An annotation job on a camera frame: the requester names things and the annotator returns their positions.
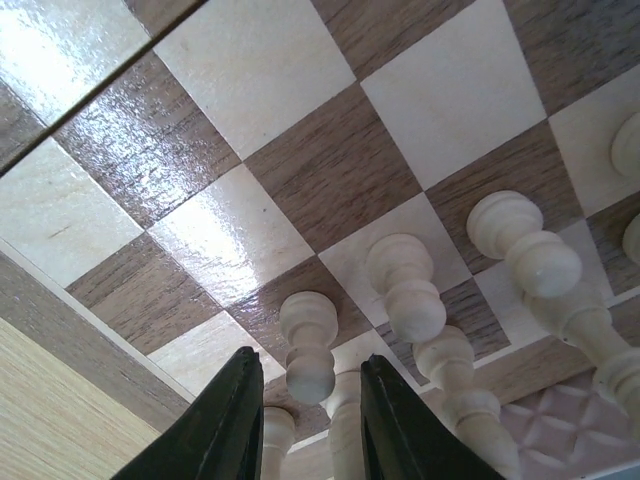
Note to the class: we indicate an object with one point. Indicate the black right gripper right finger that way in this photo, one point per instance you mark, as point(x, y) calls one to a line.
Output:
point(402, 438)

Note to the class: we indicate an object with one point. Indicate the white pawn on board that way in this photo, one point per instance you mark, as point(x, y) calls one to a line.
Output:
point(508, 226)
point(624, 153)
point(400, 269)

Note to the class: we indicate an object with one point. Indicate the white bishop piece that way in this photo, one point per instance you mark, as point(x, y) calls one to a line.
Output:
point(580, 318)

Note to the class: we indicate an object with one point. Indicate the wooden chess board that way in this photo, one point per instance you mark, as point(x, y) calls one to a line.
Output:
point(172, 171)

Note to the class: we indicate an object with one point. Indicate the pink metal tin tray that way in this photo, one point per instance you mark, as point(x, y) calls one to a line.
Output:
point(568, 431)

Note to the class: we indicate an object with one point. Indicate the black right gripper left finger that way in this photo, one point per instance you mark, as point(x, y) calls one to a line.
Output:
point(220, 435)

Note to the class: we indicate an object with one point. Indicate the white pawn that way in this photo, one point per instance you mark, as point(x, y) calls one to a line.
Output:
point(624, 153)
point(508, 226)
point(309, 323)
point(400, 269)

